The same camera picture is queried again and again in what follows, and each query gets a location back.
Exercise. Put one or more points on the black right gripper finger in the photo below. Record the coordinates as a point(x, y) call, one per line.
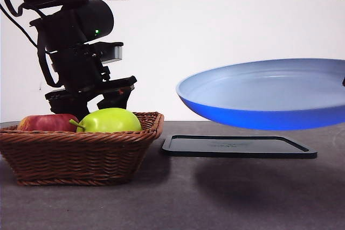
point(343, 82)

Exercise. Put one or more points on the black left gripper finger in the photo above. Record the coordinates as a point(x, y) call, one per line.
point(116, 99)
point(72, 108)

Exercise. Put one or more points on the blue plate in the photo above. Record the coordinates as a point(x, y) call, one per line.
point(256, 92)

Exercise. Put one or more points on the brown wicker basket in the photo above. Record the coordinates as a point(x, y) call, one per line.
point(81, 157)

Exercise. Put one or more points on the green apple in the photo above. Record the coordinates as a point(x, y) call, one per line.
point(111, 121)

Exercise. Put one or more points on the red apple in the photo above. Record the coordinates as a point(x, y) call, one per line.
point(45, 123)

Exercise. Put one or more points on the black flat tray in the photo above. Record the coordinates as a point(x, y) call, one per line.
point(229, 147)

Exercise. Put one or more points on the pale grey camera box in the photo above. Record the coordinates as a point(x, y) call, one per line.
point(114, 53)

